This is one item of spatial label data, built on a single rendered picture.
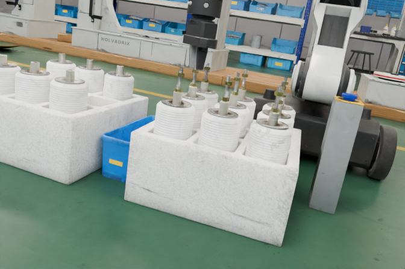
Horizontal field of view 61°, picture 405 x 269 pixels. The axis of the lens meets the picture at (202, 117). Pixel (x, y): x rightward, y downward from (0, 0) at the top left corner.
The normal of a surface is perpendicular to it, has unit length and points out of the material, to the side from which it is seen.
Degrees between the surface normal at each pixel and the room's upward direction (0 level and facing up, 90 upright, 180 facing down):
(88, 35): 90
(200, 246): 0
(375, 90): 90
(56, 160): 90
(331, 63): 54
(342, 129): 90
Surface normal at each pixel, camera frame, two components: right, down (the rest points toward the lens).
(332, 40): -0.24, -0.18
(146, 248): 0.15, -0.96
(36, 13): 0.94, 0.22
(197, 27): -0.86, 0.00
